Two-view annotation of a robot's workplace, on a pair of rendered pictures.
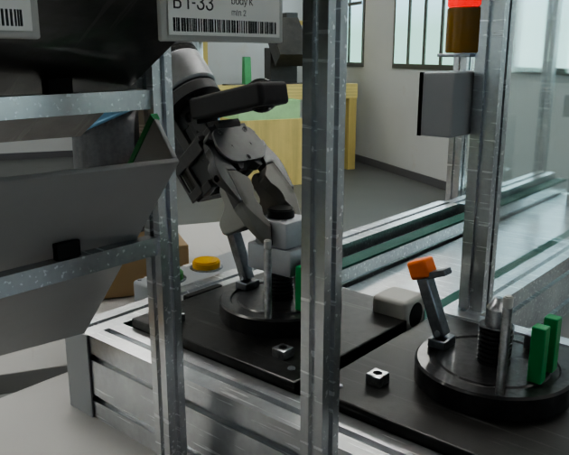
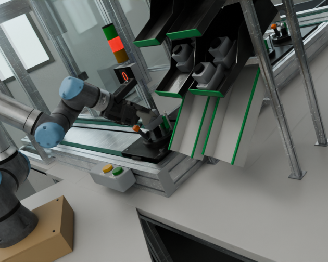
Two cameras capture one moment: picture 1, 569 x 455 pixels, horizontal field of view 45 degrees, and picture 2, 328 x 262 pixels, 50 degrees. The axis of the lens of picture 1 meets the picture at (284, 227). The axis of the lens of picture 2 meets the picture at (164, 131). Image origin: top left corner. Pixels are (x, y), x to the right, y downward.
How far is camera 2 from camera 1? 1.28 m
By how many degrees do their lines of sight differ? 70
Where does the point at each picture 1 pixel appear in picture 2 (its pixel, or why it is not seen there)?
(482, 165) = (143, 83)
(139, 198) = not seen: hidden behind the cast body
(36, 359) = (130, 223)
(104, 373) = (174, 170)
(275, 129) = not seen: outside the picture
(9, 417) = (174, 207)
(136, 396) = (185, 162)
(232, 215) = (146, 117)
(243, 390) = not seen: hidden behind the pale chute
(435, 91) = (135, 69)
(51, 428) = (182, 195)
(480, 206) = (148, 93)
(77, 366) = (166, 180)
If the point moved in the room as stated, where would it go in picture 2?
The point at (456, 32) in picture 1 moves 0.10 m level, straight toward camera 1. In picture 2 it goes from (124, 55) to (144, 48)
